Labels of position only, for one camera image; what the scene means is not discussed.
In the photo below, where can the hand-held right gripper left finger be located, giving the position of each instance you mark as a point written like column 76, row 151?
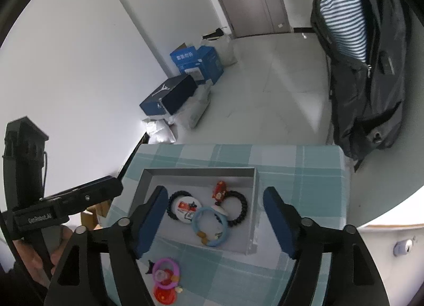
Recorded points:
column 154, row 219

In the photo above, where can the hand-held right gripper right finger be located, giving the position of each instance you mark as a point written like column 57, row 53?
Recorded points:
column 280, row 219

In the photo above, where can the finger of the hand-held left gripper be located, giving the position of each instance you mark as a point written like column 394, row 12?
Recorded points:
column 96, row 191

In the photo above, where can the round white badge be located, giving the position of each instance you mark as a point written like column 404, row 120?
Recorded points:
column 185, row 208

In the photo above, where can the grey cardboard box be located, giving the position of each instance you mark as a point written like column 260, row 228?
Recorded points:
column 238, row 238

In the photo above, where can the small white charm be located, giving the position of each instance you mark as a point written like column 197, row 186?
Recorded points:
column 220, row 210

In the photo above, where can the red figure charm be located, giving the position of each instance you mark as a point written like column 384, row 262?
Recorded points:
column 220, row 190

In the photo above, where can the red round charm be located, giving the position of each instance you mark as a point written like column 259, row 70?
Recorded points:
column 164, row 295

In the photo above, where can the person's left hand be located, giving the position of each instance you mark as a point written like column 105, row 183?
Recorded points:
column 31, row 259

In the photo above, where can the open brown cardboard box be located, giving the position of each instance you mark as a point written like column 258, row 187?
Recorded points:
column 96, row 215

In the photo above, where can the white parcel bag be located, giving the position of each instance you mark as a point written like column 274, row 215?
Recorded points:
column 160, row 132

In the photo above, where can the clear plastic package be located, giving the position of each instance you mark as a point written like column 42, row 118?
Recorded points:
column 195, row 110

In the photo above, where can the dark blue shoe box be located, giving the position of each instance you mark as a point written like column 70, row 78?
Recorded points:
column 172, row 97

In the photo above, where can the small white fixture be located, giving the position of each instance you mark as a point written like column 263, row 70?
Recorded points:
column 402, row 247

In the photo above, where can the black backpack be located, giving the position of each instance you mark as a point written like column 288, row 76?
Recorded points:
column 364, row 103

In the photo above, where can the blue cardboard box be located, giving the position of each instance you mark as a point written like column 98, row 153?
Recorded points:
column 207, row 60

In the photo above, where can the white plastic bag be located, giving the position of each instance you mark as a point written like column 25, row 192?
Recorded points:
column 225, row 50

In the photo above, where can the blue white striped shirt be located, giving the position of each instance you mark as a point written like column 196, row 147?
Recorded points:
column 346, row 21

